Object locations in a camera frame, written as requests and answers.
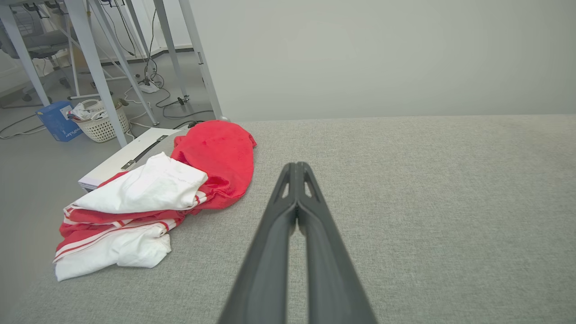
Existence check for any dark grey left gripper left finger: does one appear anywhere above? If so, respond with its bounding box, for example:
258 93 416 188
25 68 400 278
217 162 298 324

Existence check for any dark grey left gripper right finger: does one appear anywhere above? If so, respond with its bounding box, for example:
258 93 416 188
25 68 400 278
297 162 378 324

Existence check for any red and white shirt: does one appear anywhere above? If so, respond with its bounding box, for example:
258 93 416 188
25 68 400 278
53 120 257 282

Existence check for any white plastic laundry basket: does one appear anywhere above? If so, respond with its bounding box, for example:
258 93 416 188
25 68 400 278
67 99 131 143

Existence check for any blue cardboard box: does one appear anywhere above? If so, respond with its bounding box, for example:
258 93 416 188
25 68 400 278
36 101 83 142

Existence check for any grey office chair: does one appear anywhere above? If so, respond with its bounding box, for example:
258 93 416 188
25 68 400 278
0 4 72 102

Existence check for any black floor cable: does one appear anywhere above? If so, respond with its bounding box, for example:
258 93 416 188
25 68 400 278
155 88 214 122

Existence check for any white metal desk frame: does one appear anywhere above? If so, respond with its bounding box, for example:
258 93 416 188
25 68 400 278
0 0 223 148

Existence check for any white floor cable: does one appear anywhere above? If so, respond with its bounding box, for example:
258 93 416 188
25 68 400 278
0 112 48 139

